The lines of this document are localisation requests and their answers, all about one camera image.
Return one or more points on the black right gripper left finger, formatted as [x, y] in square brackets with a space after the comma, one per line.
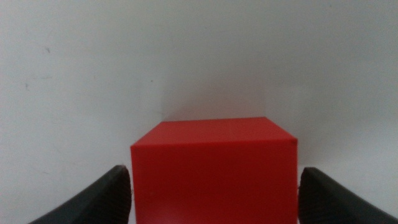
[105, 202]

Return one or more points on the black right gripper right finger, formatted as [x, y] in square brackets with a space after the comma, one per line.
[326, 205]

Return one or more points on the red cube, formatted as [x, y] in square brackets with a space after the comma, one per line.
[214, 180]

